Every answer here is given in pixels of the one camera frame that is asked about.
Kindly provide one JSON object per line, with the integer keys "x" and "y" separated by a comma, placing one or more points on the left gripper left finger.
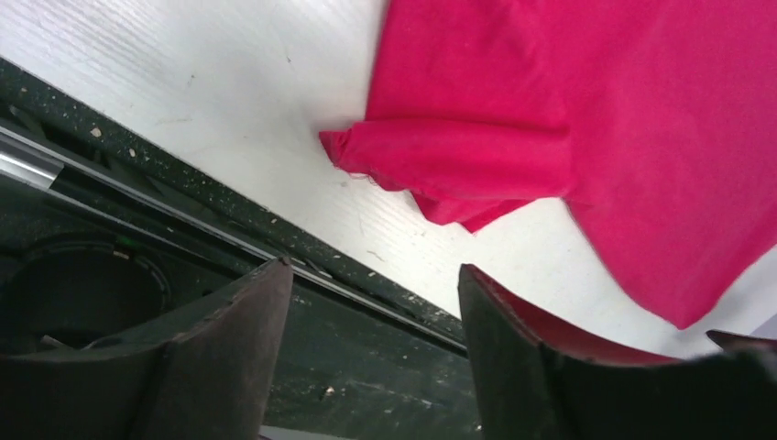
{"x": 203, "y": 371}

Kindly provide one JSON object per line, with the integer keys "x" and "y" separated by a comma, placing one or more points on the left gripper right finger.
{"x": 538, "y": 376}

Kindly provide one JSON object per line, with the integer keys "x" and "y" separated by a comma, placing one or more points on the magenta t-shirt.
{"x": 655, "y": 122}

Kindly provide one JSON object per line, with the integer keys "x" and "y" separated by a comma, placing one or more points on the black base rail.
{"x": 101, "y": 229}

